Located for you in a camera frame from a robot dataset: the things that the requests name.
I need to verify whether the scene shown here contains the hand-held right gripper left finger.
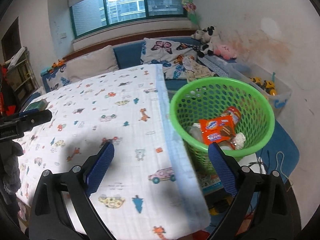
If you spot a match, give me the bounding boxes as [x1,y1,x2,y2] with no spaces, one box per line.
[29,141,115,240]

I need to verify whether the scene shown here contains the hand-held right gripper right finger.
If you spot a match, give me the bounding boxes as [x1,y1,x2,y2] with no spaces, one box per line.
[207,142,300,240]

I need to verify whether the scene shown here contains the white paper carton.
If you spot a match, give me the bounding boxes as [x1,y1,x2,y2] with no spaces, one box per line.
[231,132,247,150]

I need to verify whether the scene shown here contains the orange snack packet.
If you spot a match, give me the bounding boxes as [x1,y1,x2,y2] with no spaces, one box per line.
[199,114,236,145]

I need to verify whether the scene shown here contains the red paper cup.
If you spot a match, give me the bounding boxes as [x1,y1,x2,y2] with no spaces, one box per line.
[220,106,242,125]

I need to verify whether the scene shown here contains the green plastic basket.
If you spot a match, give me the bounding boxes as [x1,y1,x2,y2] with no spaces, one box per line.
[169,77,276,175]

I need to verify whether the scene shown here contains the person's left hand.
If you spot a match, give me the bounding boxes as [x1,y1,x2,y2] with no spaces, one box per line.
[0,140,23,197]

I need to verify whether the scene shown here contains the colour marker case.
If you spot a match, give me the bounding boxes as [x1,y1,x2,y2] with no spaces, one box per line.
[25,99,49,112]

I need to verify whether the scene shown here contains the printed play mat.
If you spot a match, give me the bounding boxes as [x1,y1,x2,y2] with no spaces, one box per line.
[197,174,224,195]

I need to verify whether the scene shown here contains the red black hanging clothes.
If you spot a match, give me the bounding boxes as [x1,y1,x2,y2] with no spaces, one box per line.
[0,65,15,115]

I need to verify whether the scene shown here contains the metal shelf rack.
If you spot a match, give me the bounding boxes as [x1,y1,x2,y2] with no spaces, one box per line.
[2,46,38,100]

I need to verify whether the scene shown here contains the printed white tablecloth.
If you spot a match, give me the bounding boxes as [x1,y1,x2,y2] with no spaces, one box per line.
[15,64,212,240]

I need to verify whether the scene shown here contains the butterfly print pillow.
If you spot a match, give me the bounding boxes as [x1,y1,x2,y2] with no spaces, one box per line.
[141,38,198,79]
[46,64,70,92]

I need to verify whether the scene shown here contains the blue floor mat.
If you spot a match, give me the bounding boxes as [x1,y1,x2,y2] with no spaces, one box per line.
[250,120,300,180]

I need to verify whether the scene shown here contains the beige cushion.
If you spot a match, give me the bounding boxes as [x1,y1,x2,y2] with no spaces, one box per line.
[65,45,119,82]

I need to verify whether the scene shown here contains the clear storage box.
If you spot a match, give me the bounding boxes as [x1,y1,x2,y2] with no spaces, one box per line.
[229,62,292,117]

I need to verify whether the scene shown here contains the yellow toy vehicles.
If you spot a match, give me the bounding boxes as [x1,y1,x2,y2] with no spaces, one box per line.
[250,76,278,95]

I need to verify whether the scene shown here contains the beige printed garment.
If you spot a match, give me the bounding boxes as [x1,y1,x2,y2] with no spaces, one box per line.
[182,56,218,82]

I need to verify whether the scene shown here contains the grey patterned cloth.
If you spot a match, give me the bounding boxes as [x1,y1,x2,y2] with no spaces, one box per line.
[197,54,237,78]

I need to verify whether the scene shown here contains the blue sofa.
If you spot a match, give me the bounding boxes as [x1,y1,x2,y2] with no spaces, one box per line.
[22,36,240,110]

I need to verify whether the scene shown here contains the pink plush toy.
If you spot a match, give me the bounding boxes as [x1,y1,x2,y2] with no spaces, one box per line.
[214,44,238,60]

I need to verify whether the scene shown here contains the black white panda plush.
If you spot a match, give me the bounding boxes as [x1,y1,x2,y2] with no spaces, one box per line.
[197,42,215,58]

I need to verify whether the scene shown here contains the black eared cow plush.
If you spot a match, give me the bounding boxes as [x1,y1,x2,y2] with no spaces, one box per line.
[202,26,217,44]

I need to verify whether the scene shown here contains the white plush dog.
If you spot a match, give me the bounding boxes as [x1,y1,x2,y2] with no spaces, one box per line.
[191,29,207,40]

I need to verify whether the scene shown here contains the window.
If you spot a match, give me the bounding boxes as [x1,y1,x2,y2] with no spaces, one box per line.
[69,0,187,39]

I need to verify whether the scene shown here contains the colourful pinwheel decoration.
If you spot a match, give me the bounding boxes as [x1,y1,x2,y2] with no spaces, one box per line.
[181,0,202,27]

